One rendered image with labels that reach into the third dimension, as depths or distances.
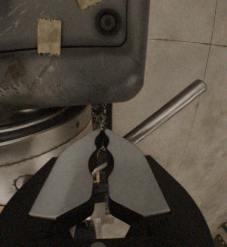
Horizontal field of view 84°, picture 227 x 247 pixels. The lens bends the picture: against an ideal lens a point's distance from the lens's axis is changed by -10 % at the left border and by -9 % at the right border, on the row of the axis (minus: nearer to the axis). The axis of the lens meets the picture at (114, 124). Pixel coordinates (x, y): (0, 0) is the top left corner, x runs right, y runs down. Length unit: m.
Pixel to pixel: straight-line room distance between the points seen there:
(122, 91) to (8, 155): 0.17
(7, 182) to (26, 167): 0.04
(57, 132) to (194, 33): 1.74
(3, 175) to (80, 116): 0.15
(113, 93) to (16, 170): 0.17
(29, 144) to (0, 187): 0.09
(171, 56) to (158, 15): 0.41
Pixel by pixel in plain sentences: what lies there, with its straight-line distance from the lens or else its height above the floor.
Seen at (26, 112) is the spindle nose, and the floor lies 1.17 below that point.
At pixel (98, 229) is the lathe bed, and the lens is 1.37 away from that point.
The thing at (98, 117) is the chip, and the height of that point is 0.59.
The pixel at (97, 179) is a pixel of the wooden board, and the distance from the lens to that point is 0.75.
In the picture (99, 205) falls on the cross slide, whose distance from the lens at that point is 0.83.
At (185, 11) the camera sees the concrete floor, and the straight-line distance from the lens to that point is 1.77.
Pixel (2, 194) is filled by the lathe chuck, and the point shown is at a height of 1.24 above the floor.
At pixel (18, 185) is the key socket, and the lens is 0.26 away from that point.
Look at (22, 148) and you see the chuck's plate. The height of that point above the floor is 1.23.
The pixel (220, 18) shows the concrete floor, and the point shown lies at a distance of 2.09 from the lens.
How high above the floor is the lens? 1.39
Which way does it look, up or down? 59 degrees down
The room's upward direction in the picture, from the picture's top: 156 degrees clockwise
